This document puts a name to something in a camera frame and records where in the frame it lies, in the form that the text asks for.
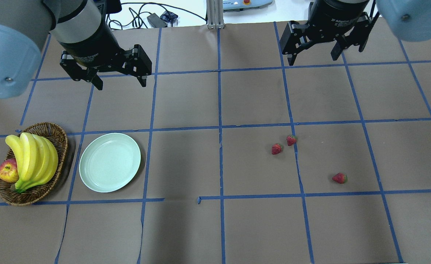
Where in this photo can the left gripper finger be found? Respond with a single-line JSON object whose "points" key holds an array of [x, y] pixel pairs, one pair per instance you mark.
{"points": [[137, 64], [77, 73]]}

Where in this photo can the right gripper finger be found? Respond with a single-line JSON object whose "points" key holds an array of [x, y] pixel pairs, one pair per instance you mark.
{"points": [[294, 40], [357, 37]]}

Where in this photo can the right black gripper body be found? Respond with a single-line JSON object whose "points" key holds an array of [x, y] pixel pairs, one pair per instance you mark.
{"points": [[338, 14]]}

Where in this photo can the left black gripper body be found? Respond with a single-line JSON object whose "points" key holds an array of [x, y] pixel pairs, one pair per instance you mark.
{"points": [[89, 46]]}

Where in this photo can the red strawberry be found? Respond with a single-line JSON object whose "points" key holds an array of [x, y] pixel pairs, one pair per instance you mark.
{"points": [[291, 140], [276, 149], [340, 178]]}

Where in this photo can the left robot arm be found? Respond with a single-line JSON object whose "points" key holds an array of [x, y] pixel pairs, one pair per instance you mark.
{"points": [[79, 26]]}

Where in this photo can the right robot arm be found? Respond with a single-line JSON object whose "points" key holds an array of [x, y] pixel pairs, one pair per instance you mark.
{"points": [[409, 20]]}

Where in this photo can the light green plate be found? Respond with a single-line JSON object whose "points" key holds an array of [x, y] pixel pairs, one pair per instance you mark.
{"points": [[110, 162]]}

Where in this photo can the black power adapter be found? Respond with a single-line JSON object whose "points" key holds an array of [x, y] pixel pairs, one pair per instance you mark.
{"points": [[155, 21]]}

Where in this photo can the woven wicker basket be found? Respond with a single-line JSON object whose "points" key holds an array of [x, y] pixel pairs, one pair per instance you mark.
{"points": [[58, 137]]}

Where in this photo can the blue teach pendant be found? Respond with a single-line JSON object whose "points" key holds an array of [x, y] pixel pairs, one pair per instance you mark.
{"points": [[239, 5]]}

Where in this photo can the yellow banana bunch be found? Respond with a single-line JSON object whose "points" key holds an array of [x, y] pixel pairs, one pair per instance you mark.
{"points": [[36, 157]]}

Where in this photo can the red yellow apple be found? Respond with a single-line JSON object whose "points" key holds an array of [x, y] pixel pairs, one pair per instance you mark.
{"points": [[9, 171]]}

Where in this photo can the aluminium frame post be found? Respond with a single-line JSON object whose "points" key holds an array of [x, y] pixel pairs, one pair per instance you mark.
{"points": [[214, 12]]}

